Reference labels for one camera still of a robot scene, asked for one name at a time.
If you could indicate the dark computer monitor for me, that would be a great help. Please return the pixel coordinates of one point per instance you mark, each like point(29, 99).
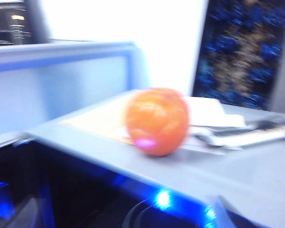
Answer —
point(9, 23)

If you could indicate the dark thin upright monitor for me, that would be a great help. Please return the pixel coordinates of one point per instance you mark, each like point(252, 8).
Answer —
point(38, 21)

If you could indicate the orange fruit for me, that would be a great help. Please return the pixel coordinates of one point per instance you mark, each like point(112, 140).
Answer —
point(156, 121)

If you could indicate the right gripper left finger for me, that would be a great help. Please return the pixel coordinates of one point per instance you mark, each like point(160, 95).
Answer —
point(33, 216)

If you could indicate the dark floral panel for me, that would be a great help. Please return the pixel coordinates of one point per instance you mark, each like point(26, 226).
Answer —
point(240, 59)

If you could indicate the grey office partition panel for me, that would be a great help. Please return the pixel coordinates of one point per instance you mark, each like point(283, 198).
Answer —
point(50, 95)

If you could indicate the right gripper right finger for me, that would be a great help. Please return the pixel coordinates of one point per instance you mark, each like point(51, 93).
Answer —
point(225, 217)

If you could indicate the white paper stack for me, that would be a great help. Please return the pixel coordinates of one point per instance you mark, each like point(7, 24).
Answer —
point(209, 107)

